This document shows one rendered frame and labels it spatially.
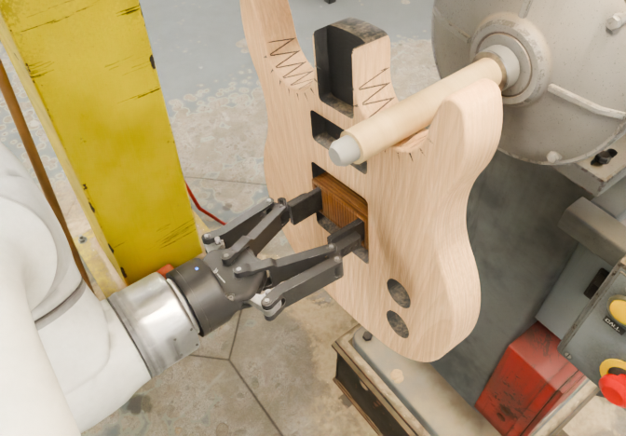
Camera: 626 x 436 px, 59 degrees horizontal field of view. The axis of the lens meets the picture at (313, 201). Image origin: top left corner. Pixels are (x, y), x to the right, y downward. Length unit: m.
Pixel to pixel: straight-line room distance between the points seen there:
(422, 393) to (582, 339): 0.73
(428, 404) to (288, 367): 0.50
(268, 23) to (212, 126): 1.84
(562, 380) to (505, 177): 0.41
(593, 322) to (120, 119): 1.14
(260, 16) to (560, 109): 0.33
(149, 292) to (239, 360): 1.23
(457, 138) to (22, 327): 0.32
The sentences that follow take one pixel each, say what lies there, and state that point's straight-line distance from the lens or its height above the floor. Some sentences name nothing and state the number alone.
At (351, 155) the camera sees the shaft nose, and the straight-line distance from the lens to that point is 0.47.
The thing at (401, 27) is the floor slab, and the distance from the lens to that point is 3.10.
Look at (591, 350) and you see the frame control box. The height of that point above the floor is 0.98.
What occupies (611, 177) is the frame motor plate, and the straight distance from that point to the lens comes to 0.73.
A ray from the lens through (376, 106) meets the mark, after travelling 0.53.
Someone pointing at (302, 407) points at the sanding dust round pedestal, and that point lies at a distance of 1.69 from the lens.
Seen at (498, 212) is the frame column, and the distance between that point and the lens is 0.98.
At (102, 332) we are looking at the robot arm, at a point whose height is 1.14.
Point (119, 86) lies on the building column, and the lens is 1.42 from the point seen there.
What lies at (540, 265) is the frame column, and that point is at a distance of 0.98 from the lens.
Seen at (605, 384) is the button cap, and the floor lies 0.98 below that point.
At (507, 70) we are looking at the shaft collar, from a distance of 0.58.
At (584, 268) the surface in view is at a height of 0.86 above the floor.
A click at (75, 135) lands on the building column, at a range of 1.44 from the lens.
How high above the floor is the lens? 1.58
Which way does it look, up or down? 49 degrees down
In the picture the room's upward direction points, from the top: straight up
